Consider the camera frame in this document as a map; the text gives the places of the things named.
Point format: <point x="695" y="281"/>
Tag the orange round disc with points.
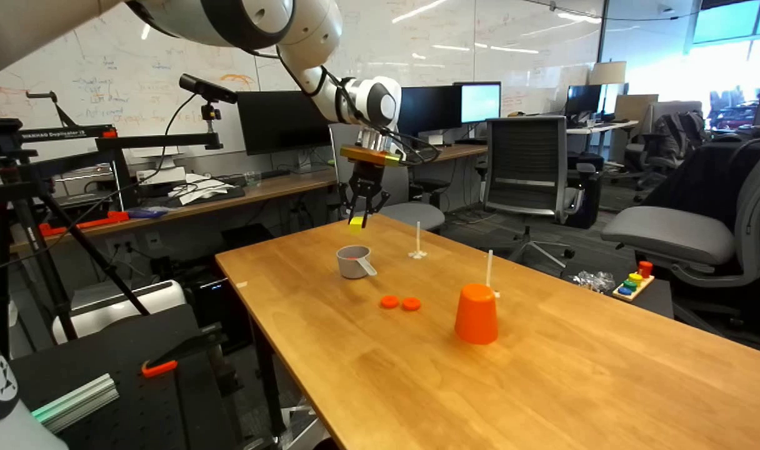
<point x="410" y="302"/>
<point x="387" y="300"/>

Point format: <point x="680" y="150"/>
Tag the white robot housing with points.
<point x="20" y="433"/>

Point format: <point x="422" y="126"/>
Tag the distant gray monitor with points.
<point x="635" y="107"/>

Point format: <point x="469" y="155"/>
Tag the colourful stacking toy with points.
<point x="632" y="282"/>

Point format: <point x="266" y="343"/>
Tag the small black side table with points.
<point x="646" y="306"/>

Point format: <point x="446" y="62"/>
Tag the distant wooden desk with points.
<point x="601" y="126"/>

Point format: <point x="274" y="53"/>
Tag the gray cushioned office chair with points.
<point x="669" y="233"/>

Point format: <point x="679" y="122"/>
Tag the dark computer monitor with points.
<point x="430" y="107"/>

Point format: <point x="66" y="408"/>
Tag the white papers pile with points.
<point x="199" y="191"/>

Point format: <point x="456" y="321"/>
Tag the black tripod rig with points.
<point x="62" y="132"/>

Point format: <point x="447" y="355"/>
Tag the clear plastic bag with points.
<point x="596" y="281"/>

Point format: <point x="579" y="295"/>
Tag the black camera on boom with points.
<point x="205" y="85"/>

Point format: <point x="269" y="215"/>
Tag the gray measuring cup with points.
<point x="352" y="262"/>

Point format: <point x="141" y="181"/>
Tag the orange black clamp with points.
<point x="159" y="367"/>

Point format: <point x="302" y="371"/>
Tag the white rounded machine housing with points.
<point x="120" y="311"/>

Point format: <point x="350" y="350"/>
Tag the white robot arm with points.
<point x="230" y="16"/>

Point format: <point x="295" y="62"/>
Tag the distant black monitor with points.
<point x="580" y="101"/>

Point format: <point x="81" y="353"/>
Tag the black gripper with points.
<point x="365" y="177"/>

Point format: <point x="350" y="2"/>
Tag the distant black office chair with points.
<point x="675" y="137"/>

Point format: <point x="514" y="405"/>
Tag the white peg stand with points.
<point x="489" y="266"/>
<point x="417" y="252"/>

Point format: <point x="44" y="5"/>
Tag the wooden monitor desk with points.
<point x="456" y="153"/>

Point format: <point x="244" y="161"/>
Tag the tan wrist camera mount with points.
<point x="369" y="155"/>

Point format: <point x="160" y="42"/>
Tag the aluminium profile bar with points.
<point x="76" y="400"/>

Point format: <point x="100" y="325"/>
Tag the lit computer monitor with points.
<point x="481" y="101"/>

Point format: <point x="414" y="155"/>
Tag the beige lamp shade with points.
<point x="605" y="72"/>

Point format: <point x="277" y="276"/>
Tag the black cloth covered table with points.
<point x="706" y="176"/>

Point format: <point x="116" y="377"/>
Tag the long wooden desk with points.
<point x="255" y="191"/>

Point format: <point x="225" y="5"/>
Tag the yellow block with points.
<point x="355" y="223"/>

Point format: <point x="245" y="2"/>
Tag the orange plastic cup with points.
<point x="475" y="315"/>

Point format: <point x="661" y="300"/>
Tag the large black monitor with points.
<point x="281" y="120"/>

